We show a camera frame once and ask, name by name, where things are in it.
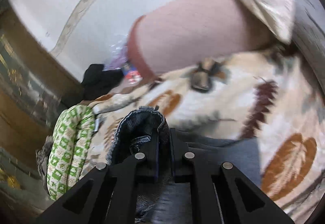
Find grey quilted pillow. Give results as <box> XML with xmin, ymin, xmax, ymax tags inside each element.
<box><xmin>289</xmin><ymin>0</ymin><xmax>325</xmax><ymax>92</ymax></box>

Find grey washed denim pants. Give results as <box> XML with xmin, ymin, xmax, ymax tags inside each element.
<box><xmin>105</xmin><ymin>107</ymin><xmax>262</xmax><ymax>224</ymax></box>

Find wooden door with glass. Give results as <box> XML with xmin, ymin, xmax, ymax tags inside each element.
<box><xmin>0</xmin><ymin>6</ymin><xmax>84</xmax><ymax>214</ymax></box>

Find grey cloth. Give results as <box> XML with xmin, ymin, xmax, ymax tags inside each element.
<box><xmin>36</xmin><ymin>135</ymin><xmax>54</xmax><ymax>181</ymax></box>

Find black cloth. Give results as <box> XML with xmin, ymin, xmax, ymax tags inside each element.
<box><xmin>81</xmin><ymin>64</ymin><xmax>127</xmax><ymax>101</ymax></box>

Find clear plastic bag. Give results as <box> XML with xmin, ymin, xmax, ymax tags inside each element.
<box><xmin>103</xmin><ymin>34</ymin><xmax>130</xmax><ymax>71</ymax></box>

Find green patterned quilt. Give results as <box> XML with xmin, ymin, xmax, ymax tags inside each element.
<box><xmin>47</xmin><ymin>105</ymin><xmax>95</xmax><ymax>201</ymax></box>

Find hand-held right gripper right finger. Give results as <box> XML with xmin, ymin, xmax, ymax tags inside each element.
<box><xmin>169</xmin><ymin>128</ymin><xmax>295</xmax><ymax>224</ymax></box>

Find red and blue packet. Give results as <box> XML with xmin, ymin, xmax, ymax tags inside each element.
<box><xmin>123</xmin><ymin>62</ymin><xmax>141</xmax><ymax>85</ymax></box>

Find pink bolster cushion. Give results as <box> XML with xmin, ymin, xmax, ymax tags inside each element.
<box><xmin>127</xmin><ymin>0</ymin><xmax>292</xmax><ymax>80</ymax></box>

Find cream leaf print blanket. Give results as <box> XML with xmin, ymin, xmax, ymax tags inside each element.
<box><xmin>86</xmin><ymin>46</ymin><xmax>325</xmax><ymax>224</ymax></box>

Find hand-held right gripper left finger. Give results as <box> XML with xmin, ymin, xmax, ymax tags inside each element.
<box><xmin>36</xmin><ymin>134</ymin><xmax>160</xmax><ymax>224</ymax></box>

